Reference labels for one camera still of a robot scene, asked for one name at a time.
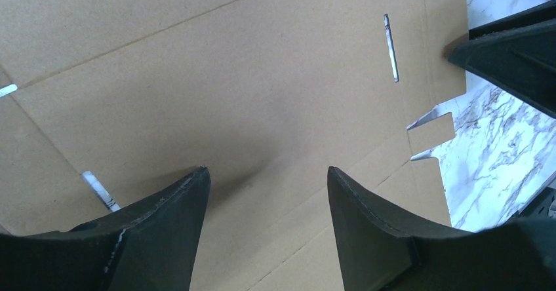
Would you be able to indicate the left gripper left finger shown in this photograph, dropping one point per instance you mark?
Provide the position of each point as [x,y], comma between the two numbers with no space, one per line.
[147,245]

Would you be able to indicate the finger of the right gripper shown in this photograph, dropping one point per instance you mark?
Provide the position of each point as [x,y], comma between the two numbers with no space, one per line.
[515,53]

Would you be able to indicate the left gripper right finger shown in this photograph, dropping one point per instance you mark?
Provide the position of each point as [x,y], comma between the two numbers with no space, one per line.
[382,246]

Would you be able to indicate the brown cardboard box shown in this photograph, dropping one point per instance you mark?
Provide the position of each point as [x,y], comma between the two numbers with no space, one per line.
[267,94]

